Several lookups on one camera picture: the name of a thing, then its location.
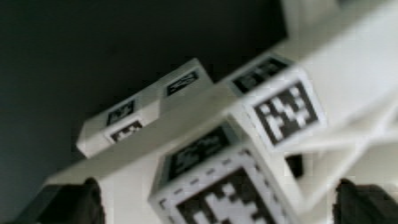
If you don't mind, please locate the white leg block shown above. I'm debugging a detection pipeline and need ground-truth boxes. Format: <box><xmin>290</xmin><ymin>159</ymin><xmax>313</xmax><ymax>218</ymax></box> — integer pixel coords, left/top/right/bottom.
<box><xmin>77</xmin><ymin>58</ymin><xmax>214</xmax><ymax>157</ymax></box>

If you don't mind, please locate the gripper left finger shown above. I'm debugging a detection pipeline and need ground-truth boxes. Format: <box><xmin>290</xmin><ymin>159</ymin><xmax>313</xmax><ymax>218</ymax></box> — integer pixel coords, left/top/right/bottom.
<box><xmin>13</xmin><ymin>177</ymin><xmax>106</xmax><ymax>224</ymax></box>

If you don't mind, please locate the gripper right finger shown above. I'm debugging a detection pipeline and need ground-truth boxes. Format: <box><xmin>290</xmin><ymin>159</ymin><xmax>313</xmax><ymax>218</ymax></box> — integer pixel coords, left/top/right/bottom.
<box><xmin>333</xmin><ymin>179</ymin><xmax>398</xmax><ymax>224</ymax></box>

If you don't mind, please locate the white chair part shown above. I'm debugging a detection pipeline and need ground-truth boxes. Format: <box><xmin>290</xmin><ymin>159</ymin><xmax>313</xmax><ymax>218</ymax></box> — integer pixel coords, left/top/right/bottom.
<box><xmin>49</xmin><ymin>0</ymin><xmax>398</xmax><ymax>224</ymax></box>

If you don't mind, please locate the white tagged cube front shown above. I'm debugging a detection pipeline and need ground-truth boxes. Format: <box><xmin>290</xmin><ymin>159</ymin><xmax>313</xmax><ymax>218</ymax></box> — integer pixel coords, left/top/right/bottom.
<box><xmin>150</xmin><ymin>122</ymin><xmax>303</xmax><ymax>224</ymax></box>

